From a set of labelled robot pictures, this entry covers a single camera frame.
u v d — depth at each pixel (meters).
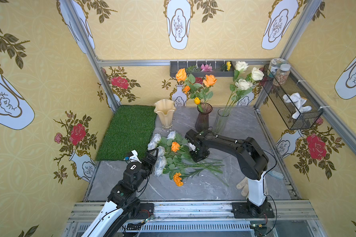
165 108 0.99
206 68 0.88
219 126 0.99
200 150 0.76
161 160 0.82
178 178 0.80
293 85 0.83
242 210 0.73
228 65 0.87
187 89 0.84
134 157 0.71
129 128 1.06
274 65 0.86
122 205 0.53
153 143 0.92
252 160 0.50
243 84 0.80
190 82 0.81
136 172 0.57
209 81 0.85
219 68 0.91
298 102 0.70
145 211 0.73
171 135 0.97
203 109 0.94
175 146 0.92
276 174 0.85
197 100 0.82
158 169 0.82
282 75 0.80
